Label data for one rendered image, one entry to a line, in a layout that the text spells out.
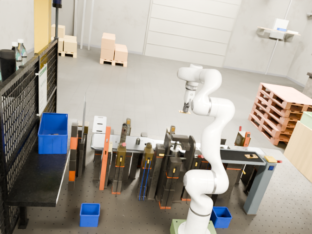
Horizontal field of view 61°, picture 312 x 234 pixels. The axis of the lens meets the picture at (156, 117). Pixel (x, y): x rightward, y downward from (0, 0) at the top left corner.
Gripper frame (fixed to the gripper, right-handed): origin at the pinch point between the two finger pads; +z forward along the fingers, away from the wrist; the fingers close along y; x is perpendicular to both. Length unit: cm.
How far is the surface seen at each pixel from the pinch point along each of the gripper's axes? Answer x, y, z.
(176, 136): 7.3, -19.3, 12.5
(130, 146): 34.2, -6.1, 31.6
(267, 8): -456, 814, -107
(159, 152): 17.6, -25.2, 21.7
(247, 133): -62, 16, 21
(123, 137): 40.9, -17.4, 18.5
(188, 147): -0.3, -24.9, 16.6
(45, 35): 104, 39, -27
